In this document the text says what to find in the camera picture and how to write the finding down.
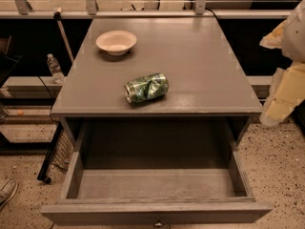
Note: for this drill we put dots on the white paper bowl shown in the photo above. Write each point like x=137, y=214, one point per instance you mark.
x=116, y=43

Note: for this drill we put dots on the grey metal railing frame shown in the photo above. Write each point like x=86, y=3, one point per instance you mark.
x=84, y=9

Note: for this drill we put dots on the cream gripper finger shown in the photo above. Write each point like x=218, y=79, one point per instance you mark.
x=286, y=92
x=273, y=40

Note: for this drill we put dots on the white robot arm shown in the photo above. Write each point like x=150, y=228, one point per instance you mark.
x=293, y=40

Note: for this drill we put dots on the clear plastic water bottle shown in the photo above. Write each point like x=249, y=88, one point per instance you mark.
x=55, y=69

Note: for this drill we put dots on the black wire mesh stand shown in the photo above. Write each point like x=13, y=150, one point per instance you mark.
x=58, y=155

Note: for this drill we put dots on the crushed green soda can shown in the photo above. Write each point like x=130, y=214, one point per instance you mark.
x=146, y=88

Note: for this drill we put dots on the grey sneaker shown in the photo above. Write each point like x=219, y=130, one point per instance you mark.
x=7, y=192

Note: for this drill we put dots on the grey cabinet table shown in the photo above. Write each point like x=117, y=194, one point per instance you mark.
x=206, y=82

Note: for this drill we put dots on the open grey top drawer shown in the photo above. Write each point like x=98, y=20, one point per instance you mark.
x=133, y=173

